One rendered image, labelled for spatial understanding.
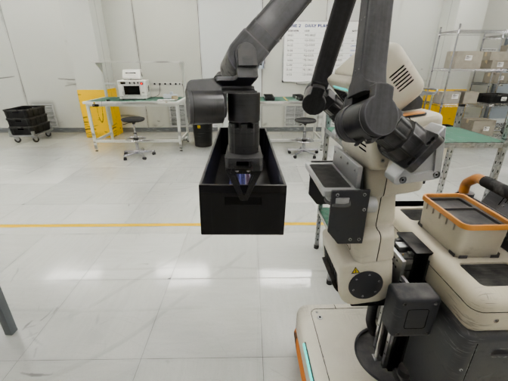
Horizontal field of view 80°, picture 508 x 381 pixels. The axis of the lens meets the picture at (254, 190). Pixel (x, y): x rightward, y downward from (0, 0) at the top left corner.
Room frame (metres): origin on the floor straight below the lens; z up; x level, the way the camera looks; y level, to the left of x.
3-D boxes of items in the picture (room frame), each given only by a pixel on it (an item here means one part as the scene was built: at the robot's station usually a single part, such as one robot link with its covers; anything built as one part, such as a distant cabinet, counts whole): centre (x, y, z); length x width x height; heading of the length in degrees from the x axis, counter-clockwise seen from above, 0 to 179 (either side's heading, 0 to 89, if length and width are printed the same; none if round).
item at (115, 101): (5.23, 1.92, 0.40); 1.50 x 0.75 x 0.81; 91
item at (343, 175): (0.84, -0.25, 0.99); 0.28 x 0.16 x 0.22; 2
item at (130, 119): (4.57, 1.82, 0.30); 0.51 x 0.50 x 0.60; 47
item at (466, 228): (0.85, -0.66, 0.87); 0.23 x 0.15 x 0.11; 2
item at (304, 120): (4.67, -0.80, 0.28); 0.54 x 0.52 x 0.57; 24
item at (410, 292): (0.78, -0.38, 0.68); 0.28 x 0.27 x 0.25; 2
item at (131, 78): (5.25, 1.97, 1.03); 0.44 x 0.37 x 0.46; 97
